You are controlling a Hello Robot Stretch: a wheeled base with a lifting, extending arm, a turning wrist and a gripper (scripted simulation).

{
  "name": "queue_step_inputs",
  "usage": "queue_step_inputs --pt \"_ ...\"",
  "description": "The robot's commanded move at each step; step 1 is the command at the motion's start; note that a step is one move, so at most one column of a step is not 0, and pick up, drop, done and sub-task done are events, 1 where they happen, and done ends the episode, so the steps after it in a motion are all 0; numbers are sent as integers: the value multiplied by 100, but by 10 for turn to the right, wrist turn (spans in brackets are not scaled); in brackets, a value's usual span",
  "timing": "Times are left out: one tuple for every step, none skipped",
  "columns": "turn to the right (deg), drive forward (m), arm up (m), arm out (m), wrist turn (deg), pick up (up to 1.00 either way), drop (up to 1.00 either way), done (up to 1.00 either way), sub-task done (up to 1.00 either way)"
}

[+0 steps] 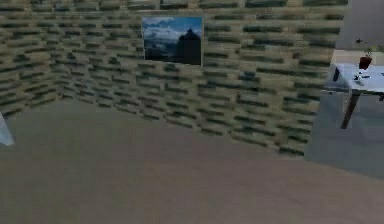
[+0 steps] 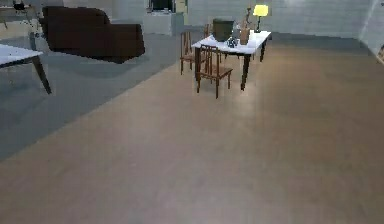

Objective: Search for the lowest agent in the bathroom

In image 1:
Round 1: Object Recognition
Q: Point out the blue mountain framed picture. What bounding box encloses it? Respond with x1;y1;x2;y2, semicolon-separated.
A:
141;15;204;67

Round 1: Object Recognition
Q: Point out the pale grey slanted object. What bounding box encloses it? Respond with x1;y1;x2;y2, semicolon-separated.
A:
0;112;16;148

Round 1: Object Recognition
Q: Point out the small dark item on table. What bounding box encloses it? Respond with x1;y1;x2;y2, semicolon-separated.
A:
353;73;372;83

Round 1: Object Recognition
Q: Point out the white table with brown legs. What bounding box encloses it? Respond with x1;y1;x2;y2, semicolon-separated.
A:
324;62;384;130

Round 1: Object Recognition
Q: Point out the house plant in red pot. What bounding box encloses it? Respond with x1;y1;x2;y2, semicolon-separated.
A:
358;48;374;71

